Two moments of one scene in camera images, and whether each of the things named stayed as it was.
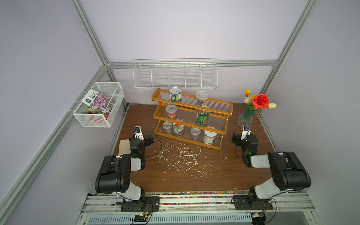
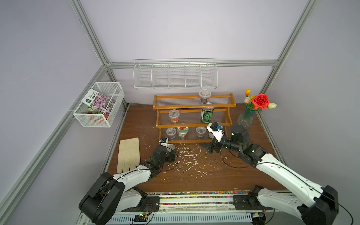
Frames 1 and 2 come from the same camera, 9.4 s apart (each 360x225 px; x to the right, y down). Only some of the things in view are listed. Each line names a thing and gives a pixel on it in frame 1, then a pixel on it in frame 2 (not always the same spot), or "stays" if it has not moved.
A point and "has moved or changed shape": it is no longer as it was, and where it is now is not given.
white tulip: (272, 105) stays
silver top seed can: (175, 93) -> (170, 147)
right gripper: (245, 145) -> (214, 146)
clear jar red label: (171, 109) has moved or changed shape
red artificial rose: (261, 101) stays
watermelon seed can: (202, 118) has moved or changed shape
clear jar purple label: (167, 126) -> (171, 132)
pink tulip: (246, 100) stays
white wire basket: (98, 106) stays
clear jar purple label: (195, 131) -> (200, 131)
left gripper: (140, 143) -> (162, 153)
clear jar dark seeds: (201, 97) has moved or changed shape
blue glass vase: (246, 118) stays
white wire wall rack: (175, 73) stays
